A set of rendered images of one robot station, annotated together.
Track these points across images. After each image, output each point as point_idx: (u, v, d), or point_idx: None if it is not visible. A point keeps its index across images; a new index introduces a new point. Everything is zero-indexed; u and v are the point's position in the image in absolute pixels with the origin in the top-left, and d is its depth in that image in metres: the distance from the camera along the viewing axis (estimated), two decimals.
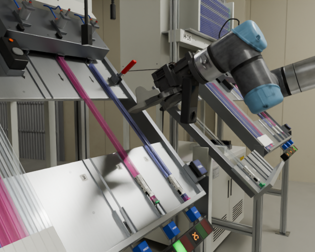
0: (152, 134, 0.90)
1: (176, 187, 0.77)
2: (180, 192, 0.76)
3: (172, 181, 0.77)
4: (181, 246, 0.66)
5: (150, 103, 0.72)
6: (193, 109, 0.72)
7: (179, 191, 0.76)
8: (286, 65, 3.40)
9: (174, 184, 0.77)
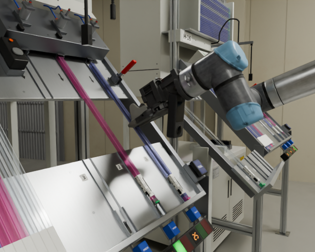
0: (152, 134, 0.90)
1: (176, 186, 0.77)
2: (180, 192, 0.76)
3: (172, 180, 0.77)
4: (181, 246, 0.66)
5: (138, 121, 0.78)
6: (179, 123, 0.75)
7: (179, 190, 0.76)
8: (286, 65, 3.40)
9: (174, 183, 0.77)
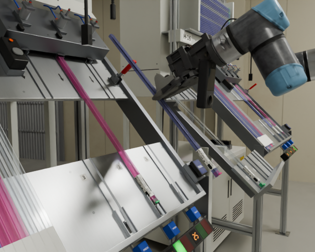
0: (152, 134, 0.90)
1: (206, 161, 0.71)
2: (211, 167, 0.71)
3: (202, 155, 0.72)
4: (181, 246, 0.66)
5: (165, 92, 0.73)
6: (210, 93, 0.70)
7: (210, 165, 0.71)
8: None
9: (203, 158, 0.72)
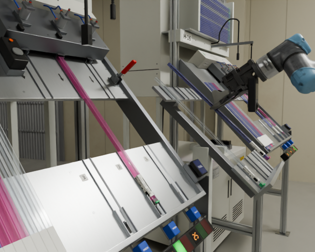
0: (152, 134, 0.90)
1: (258, 149, 0.99)
2: (262, 153, 0.98)
3: (254, 145, 0.99)
4: (181, 246, 0.66)
5: (223, 102, 1.00)
6: (256, 100, 0.98)
7: (261, 152, 0.98)
8: None
9: (256, 147, 0.99)
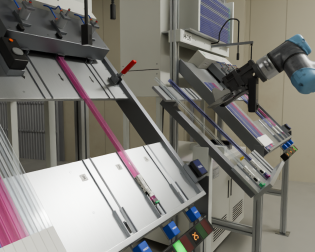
0: (152, 134, 0.90)
1: (258, 168, 0.99)
2: (262, 172, 0.99)
3: (254, 164, 1.00)
4: (181, 246, 0.66)
5: (226, 99, 0.97)
6: (256, 101, 0.98)
7: (261, 171, 0.99)
8: None
9: (256, 166, 1.00)
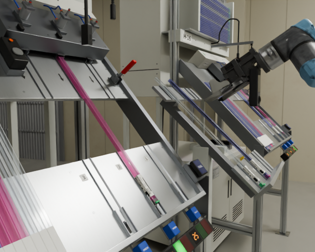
0: (152, 134, 0.90)
1: (258, 168, 0.99)
2: (262, 172, 0.99)
3: (254, 164, 1.00)
4: (181, 246, 0.66)
5: (225, 92, 0.87)
6: (258, 94, 0.89)
7: (261, 171, 0.99)
8: (286, 65, 3.40)
9: (256, 166, 1.00)
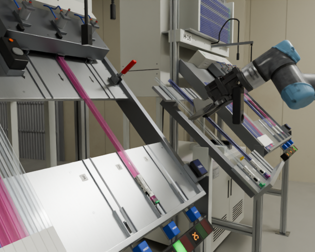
0: (152, 134, 0.90)
1: (258, 168, 0.99)
2: (262, 172, 0.99)
3: (254, 164, 1.00)
4: (181, 246, 0.66)
5: (207, 111, 0.89)
6: (242, 112, 0.90)
7: (261, 171, 0.99)
8: None
9: (256, 166, 1.00)
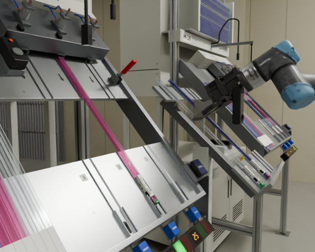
0: (152, 134, 0.90)
1: (258, 168, 0.99)
2: (262, 172, 0.99)
3: (254, 164, 1.00)
4: (181, 246, 0.66)
5: (205, 113, 0.92)
6: (241, 112, 0.90)
7: (261, 171, 0.99)
8: None
9: (256, 166, 1.00)
